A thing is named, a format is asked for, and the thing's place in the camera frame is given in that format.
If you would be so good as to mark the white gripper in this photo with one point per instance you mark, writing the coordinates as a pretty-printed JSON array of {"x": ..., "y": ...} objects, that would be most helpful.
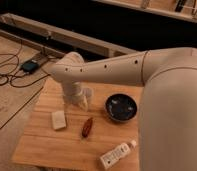
[{"x": 73, "y": 93}]

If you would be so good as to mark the dark ceramic bowl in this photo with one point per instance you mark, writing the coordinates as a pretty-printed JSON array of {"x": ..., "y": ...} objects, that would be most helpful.
[{"x": 121, "y": 107}]

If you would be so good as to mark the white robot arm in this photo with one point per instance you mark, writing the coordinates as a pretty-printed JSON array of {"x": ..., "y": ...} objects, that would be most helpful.
[{"x": 167, "y": 121}]

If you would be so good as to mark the white plastic cup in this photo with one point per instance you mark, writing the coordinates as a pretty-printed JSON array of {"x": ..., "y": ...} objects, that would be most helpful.
[{"x": 88, "y": 92}]

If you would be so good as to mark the brown wooden oblong object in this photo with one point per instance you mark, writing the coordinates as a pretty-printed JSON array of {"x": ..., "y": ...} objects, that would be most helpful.
[{"x": 87, "y": 127}]

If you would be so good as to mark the wooden table board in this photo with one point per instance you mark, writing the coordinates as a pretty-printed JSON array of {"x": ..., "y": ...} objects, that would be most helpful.
[{"x": 41, "y": 145}]

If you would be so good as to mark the white lotion bottle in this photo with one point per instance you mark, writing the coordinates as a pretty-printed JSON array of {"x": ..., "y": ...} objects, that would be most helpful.
[{"x": 113, "y": 156}]

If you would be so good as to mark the black power adapter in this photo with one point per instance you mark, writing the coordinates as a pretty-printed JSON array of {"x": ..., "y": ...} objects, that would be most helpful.
[{"x": 29, "y": 66}]

